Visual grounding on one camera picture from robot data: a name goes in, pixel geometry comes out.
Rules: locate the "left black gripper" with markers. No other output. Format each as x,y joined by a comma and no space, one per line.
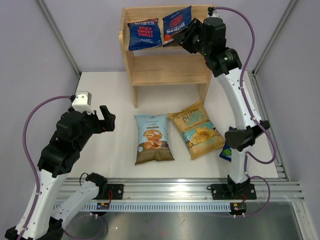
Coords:
109,118

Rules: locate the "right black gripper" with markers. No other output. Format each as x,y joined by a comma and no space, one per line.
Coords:
183,38

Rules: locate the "blue Burts chilli bag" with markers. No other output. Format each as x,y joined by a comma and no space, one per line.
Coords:
175,23
144,34

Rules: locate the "blue green Burts vinegar bag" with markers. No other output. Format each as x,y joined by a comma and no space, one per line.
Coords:
226,152

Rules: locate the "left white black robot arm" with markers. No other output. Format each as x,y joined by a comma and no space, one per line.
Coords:
40,221

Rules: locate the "wooden two-tier shelf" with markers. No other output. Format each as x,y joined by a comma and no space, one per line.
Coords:
159,65

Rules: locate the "light blue cassava chips bag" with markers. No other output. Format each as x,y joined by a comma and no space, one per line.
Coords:
153,139

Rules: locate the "yellow kettle chips bag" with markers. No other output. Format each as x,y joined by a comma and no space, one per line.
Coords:
198,132

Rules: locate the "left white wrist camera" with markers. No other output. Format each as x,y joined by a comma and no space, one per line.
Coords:
82,102

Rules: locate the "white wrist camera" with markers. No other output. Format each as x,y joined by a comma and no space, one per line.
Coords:
212,12
82,102

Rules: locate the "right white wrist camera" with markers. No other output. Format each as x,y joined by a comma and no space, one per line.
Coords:
212,12

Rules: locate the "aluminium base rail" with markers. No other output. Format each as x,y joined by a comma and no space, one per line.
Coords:
181,195

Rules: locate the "right aluminium frame post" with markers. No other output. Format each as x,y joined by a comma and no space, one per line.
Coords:
276,33

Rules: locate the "aluminium frame post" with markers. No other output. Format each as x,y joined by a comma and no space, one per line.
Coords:
54,27
276,33

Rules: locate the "left aluminium frame post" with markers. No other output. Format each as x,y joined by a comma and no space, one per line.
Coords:
54,27

